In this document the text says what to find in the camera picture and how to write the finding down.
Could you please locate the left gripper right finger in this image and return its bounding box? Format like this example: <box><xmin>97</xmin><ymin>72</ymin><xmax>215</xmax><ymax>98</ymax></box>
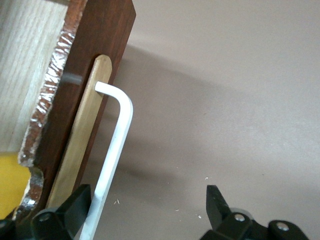
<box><xmin>199</xmin><ymin>184</ymin><xmax>311</xmax><ymax>240</ymax></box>

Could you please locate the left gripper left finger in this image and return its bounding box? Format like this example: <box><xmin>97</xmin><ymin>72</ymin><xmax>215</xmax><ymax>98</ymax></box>
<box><xmin>0</xmin><ymin>184</ymin><xmax>92</xmax><ymax>240</ymax></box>

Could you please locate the yellow wooden block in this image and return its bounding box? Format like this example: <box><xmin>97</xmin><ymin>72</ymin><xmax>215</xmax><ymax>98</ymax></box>
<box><xmin>0</xmin><ymin>152</ymin><xmax>32</xmax><ymax>222</ymax></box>

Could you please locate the white metal drawer handle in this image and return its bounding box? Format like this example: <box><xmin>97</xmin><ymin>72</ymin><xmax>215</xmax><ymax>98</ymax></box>
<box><xmin>78</xmin><ymin>81</ymin><xmax>134</xmax><ymax>240</ymax></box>

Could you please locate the wooden drawer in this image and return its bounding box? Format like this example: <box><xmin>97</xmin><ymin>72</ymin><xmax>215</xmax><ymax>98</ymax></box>
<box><xmin>0</xmin><ymin>0</ymin><xmax>137</xmax><ymax>240</ymax></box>

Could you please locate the brown table cover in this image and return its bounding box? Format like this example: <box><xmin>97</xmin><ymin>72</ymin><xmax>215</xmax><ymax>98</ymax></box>
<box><xmin>82</xmin><ymin>0</ymin><xmax>320</xmax><ymax>240</ymax></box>

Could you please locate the tan handle backing plate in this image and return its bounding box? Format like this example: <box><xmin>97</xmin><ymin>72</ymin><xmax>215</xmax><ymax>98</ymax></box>
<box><xmin>46</xmin><ymin>54</ymin><xmax>113</xmax><ymax>210</ymax></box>

